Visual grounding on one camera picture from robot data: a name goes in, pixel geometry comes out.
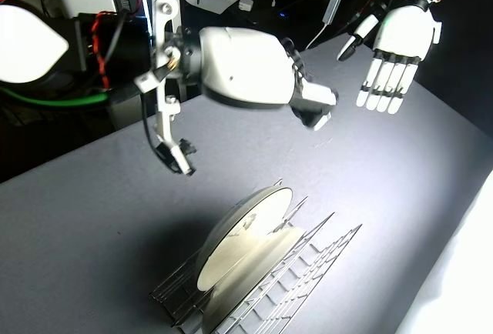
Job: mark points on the black flat device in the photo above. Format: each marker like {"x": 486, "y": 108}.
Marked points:
{"x": 265, "y": 14}

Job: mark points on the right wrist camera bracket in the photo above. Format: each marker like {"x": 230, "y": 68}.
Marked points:
{"x": 165, "y": 118}

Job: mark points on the white power adapter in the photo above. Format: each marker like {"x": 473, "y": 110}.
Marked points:
{"x": 246, "y": 4}

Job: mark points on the silver usb adapter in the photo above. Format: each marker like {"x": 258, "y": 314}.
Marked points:
{"x": 333, "y": 5}

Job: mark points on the white round plate grey print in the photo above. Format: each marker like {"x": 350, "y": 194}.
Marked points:
{"x": 239, "y": 249}
{"x": 281, "y": 243}

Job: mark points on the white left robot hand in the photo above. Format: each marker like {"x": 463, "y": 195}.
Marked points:
{"x": 404, "y": 30}

